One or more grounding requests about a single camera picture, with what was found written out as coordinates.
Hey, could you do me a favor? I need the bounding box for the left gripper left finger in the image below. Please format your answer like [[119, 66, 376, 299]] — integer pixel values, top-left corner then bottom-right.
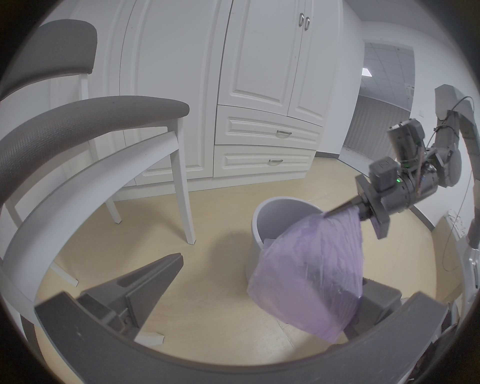
[[77, 253, 185, 339]]

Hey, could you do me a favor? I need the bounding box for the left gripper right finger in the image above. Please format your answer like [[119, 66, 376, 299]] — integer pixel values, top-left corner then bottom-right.
[[346, 278, 403, 337]]

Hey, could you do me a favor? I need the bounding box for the purple plastic bag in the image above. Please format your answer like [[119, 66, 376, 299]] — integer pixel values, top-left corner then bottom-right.
[[246, 206, 365, 343]]

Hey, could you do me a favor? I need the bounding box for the white trash bin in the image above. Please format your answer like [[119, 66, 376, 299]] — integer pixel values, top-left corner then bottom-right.
[[245, 196, 323, 280]]

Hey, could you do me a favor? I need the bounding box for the grey and white chair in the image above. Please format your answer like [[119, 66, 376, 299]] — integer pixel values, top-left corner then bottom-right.
[[0, 19, 198, 346]]

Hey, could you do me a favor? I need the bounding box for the white wardrobe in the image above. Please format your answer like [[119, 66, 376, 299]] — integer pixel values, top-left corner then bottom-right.
[[69, 0, 344, 192]]

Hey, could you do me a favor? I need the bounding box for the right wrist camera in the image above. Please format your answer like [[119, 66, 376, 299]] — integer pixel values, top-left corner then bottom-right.
[[368, 157, 401, 192]]

